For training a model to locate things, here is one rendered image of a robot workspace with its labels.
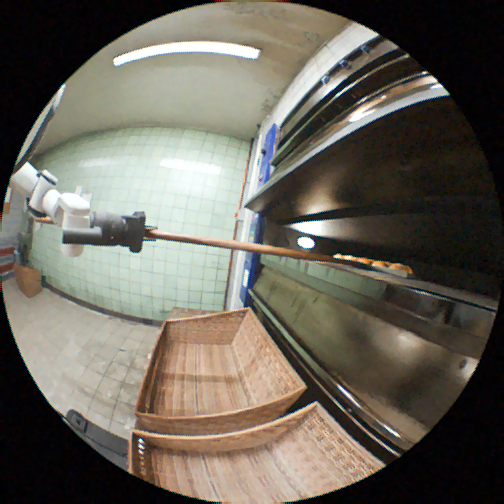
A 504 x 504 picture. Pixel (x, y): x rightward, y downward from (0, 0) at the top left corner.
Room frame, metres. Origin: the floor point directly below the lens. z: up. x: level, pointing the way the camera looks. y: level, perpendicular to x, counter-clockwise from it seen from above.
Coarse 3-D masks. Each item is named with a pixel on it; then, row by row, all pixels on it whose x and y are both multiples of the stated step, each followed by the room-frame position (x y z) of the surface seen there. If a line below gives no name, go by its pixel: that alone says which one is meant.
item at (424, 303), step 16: (272, 256) 0.69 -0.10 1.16; (304, 272) 0.45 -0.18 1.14; (320, 272) 0.38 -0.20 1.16; (336, 272) 0.33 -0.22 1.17; (352, 272) 0.30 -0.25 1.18; (352, 288) 0.27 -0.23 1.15; (368, 288) 0.23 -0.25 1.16; (384, 288) 0.20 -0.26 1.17; (400, 288) 0.17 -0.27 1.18; (416, 288) 0.15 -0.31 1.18; (400, 304) 0.16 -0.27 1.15; (416, 304) 0.13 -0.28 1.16; (432, 304) 0.10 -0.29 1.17; (448, 304) 0.07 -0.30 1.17; (464, 304) 0.04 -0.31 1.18; (432, 320) 0.09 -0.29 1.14; (448, 320) 0.06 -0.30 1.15; (464, 320) 0.03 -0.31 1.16; (480, 320) -0.01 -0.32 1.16; (480, 336) -0.02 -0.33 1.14
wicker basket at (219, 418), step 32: (192, 320) 0.67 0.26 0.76; (224, 320) 0.73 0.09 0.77; (256, 320) 0.64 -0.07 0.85; (160, 352) 0.48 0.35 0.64; (192, 352) 0.61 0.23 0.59; (224, 352) 0.67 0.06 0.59; (256, 352) 0.52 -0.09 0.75; (192, 384) 0.40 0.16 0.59; (224, 384) 0.45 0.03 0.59; (256, 384) 0.41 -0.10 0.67; (288, 384) 0.31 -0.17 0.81; (160, 416) 0.14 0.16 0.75; (192, 416) 0.17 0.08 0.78; (224, 416) 0.19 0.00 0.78; (256, 416) 0.22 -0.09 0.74
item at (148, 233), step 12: (168, 240) 0.41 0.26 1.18; (180, 240) 0.41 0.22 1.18; (192, 240) 0.42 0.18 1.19; (204, 240) 0.43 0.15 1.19; (216, 240) 0.44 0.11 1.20; (228, 240) 0.46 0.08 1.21; (264, 252) 0.49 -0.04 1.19; (276, 252) 0.50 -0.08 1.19; (288, 252) 0.52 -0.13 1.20; (300, 252) 0.54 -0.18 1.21; (348, 264) 0.63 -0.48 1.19
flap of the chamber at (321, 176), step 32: (416, 96) 0.03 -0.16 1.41; (448, 96) -0.02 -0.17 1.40; (352, 128) 0.15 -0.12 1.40; (384, 128) 0.11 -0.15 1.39; (416, 128) 0.07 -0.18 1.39; (448, 128) 0.02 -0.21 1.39; (320, 160) 0.25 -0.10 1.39; (352, 160) 0.20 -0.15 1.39; (384, 160) 0.16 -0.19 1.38; (416, 160) 0.11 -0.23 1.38; (448, 160) 0.05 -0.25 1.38; (480, 160) -0.02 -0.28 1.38; (288, 192) 0.44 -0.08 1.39; (320, 192) 0.36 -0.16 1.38; (352, 192) 0.29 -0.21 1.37; (384, 192) 0.23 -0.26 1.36; (416, 192) 0.16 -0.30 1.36; (448, 192) 0.09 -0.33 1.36; (480, 192) 0.01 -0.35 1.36
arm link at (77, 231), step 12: (72, 216) 0.14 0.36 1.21; (84, 216) 0.17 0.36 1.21; (96, 216) 0.21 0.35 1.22; (72, 228) 0.14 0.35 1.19; (84, 228) 0.17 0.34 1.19; (96, 228) 0.20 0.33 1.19; (72, 240) 0.14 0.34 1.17; (84, 240) 0.17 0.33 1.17; (96, 240) 0.19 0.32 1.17; (72, 252) 0.16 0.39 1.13
